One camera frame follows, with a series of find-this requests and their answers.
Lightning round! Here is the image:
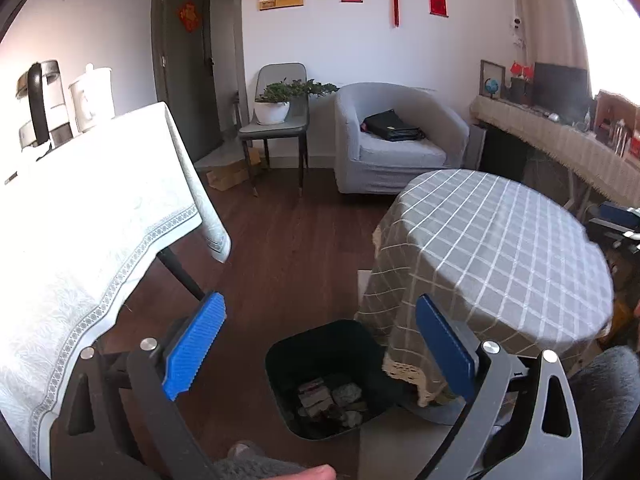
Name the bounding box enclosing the black cabinet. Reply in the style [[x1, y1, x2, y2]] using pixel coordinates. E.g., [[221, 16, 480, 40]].
[[480, 127, 531, 183]]

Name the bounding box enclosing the black trash bin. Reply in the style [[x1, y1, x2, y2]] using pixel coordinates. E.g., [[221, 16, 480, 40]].
[[265, 319, 401, 442]]

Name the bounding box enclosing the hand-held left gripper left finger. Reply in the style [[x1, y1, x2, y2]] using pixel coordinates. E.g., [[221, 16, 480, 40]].
[[50, 292, 226, 480]]

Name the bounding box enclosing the round table with checked cloth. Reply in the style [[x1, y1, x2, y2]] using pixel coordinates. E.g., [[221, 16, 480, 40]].
[[356, 169, 615, 408]]

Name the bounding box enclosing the grey armchair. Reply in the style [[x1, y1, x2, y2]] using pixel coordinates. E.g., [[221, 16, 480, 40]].
[[334, 82, 471, 196]]

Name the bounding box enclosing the glass kettle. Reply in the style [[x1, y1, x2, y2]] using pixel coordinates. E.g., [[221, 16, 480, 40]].
[[15, 60, 76, 153]]

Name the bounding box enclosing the person's grey trouser leg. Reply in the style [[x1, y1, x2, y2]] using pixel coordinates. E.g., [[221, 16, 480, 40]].
[[567, 346, 640, 480]]

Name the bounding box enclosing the printed snack packet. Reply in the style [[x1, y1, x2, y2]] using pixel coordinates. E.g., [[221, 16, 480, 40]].
[[298, 379, 335, 413]]

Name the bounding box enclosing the person's left forearm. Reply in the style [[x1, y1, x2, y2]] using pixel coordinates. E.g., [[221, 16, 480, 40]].
[[215, 440, 337, 480]]

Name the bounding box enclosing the beige curtain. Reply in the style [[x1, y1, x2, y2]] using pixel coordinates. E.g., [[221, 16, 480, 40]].
[[512, 0, 591, 68]]

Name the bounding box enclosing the cardboard box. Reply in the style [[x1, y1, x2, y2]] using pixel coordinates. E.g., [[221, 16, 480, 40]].
[[206, 147, 263, 192]]

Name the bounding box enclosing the grey door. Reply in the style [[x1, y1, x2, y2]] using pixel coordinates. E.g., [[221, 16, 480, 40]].
[[151, 0, 223, 163]]

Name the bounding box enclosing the white lidded mug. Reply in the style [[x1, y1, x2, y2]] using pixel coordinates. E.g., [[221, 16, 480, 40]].
[[68, 63, 116, 135]]

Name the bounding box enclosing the table with white cloth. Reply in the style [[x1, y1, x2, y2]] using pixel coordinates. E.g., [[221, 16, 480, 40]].
[[0, 101, 232, 478]]

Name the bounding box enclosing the red door decoration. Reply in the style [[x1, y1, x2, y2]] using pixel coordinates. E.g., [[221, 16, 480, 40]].
[[179, 1, 203, 33]]

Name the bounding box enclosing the potted plant in white pot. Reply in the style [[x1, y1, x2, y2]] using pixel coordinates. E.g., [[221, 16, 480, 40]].
[[254, 78, 341, 126]]

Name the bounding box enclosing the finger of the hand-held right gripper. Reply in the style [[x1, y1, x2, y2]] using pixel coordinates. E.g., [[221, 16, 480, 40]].
[[587, 216, 640, 242], [600, 201, 640, 222]]

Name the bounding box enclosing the crumpled grey paper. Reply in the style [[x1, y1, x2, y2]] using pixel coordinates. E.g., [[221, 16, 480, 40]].
[[332, 382, 364, 408]]

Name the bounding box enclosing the grey chair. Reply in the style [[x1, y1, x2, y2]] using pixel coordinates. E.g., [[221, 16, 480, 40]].
[[237, 62, 311, 198]]

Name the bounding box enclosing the black bag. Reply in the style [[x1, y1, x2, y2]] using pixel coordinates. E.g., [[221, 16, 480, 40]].
[[361, 109, 427, 142]]

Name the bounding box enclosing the wooden picture frame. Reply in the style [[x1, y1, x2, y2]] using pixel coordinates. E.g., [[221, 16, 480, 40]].
[[479, 59, 511, 101]]

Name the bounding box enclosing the desk with beige cloth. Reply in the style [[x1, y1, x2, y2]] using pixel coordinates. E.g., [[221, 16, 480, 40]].
[[470, 95, 640, 208]]

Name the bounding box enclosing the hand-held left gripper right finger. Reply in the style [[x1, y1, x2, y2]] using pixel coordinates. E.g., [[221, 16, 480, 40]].
[[415, 295, 583, 480]]

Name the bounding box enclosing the black monitor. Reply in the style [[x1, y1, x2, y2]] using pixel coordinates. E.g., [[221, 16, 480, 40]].
[[532, 61, 590, 121]]

